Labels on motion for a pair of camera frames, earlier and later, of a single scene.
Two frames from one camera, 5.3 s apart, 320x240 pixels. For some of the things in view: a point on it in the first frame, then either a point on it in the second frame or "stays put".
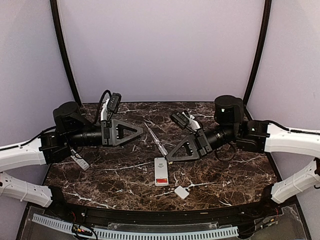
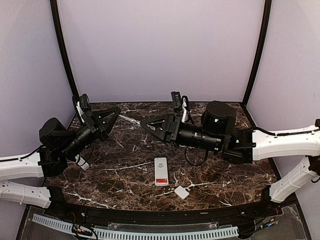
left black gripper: x=112 y=134 → x=90 y=119
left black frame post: x=53 y=5 stays put
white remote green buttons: x=161 y=172 stays put
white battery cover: x=181 y=192 stays put
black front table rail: x=208 y=216 stays put
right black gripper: x=200 y=144 → x=169 y=130
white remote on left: x=78 y=159 stays put
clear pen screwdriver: x=163 y=151 → x=130 y=119
